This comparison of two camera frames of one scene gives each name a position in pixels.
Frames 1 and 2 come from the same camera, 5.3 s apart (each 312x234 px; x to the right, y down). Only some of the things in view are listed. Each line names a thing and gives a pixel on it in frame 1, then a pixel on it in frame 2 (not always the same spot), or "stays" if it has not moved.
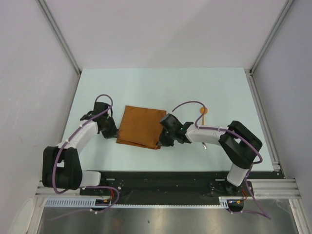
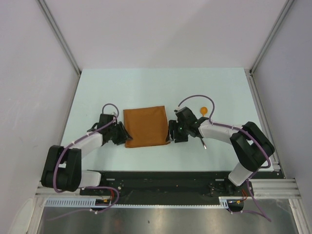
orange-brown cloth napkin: [141, 127] stays
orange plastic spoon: [202, 110] stays
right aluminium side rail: [276, 162] stays
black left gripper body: [110, 130] -> [117, 135]
